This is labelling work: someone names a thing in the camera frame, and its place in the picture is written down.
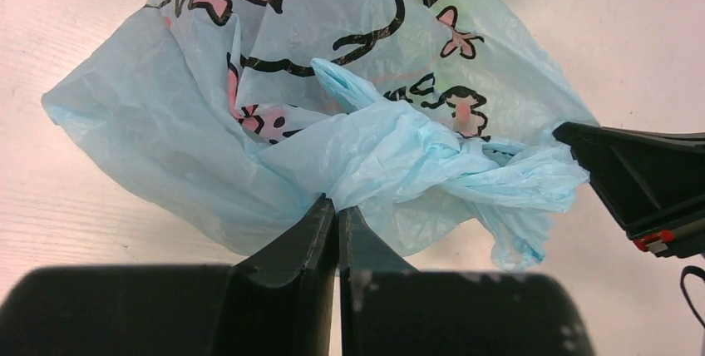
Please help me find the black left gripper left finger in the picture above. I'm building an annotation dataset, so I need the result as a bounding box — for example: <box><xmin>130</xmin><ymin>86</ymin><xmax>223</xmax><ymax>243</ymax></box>
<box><xmin>1</xmin><ymin>197</ymin><xmax>337</xmax><ymax>355</ymax></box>

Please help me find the light blue plastic bag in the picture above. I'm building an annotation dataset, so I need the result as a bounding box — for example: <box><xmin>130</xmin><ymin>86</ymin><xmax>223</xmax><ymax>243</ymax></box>
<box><xmin>42</xmin><ymin>0</ymin><xmax>596</xmax><ymax>269</ymax></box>

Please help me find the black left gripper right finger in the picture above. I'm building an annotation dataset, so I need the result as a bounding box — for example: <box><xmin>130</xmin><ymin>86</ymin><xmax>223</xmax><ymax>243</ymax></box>
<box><xmin>338</xmin><ymin>207</ymin><xmax>594</xmax><ymax>355</ymax></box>

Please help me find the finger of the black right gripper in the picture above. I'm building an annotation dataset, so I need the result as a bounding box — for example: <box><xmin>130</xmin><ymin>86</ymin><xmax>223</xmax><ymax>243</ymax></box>
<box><xmin>553</xmin><ymin>122</ymin><xmax>704</xmax><ymax>259</ymax></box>

